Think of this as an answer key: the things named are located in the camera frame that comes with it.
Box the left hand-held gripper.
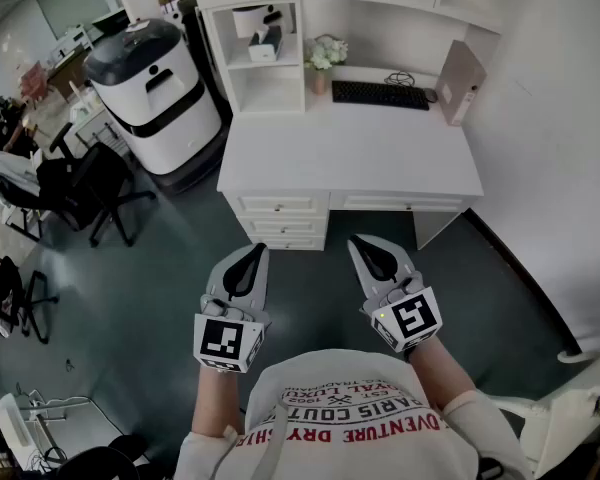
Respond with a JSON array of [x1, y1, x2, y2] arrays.
[[193, 242, 273, 374]]

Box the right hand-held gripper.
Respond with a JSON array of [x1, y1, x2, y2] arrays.
[[346, 233, 444, 355]]

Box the green white tissues pack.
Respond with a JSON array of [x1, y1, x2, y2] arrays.
[[247, 23, 285, 64]]

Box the person's left forearm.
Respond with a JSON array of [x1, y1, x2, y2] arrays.
[[191, 364, 244, 440]]

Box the person's right forearm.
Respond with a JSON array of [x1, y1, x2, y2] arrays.
[[407, 336, 475, 412]]

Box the white desk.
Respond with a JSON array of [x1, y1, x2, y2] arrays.
[[187, 0, 505, 253]]

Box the person's white printed shirt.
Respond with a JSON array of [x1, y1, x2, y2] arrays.
[[173, 348, 534, 480]]

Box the black keyboard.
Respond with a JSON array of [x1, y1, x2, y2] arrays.
[[331, 79, 431, 112]]

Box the black office chair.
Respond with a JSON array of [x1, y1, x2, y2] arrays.
[[35, 122, 157, 248], [0, 255, 24, 339]]

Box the beige file box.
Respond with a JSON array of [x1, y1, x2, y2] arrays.
[[433, 39, 489, 128]]

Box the white artificial flowers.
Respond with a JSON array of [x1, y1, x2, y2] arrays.
[[303, 34, 350, 72]]

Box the black round stool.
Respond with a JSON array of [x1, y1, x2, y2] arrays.
[[54, 433, 151, 480]]

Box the white wooden chair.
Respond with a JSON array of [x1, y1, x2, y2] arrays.
[[489, 337, 600, 480]]

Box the white jacket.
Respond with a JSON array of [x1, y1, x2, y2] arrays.
[[0, 150, 42, 200]]

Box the white flat device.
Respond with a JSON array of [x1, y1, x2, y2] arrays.
[[0, 392, 37, 453]]

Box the wooden table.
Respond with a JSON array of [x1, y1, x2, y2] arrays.
[[47, 47, 94, 102]]

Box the red chair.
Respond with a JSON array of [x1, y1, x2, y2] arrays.
[[19, 61, 49, 100]]

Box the white shelf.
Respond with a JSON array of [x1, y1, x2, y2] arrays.
[[53, 23, 94, 67]]

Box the black monitor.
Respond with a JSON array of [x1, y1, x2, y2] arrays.
[[90, 8, 130, 34]]

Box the grey strap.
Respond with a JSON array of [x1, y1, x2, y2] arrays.
[[212, 400, 292, 480]]

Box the black cable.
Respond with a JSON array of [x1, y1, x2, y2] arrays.
[[382, 70, 417, 90]]

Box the black stool frame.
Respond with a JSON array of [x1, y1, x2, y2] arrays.
[[20, 270, 60, 345]]

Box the white wire cart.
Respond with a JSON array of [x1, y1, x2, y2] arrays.
[[68, 81, 132, 159]]

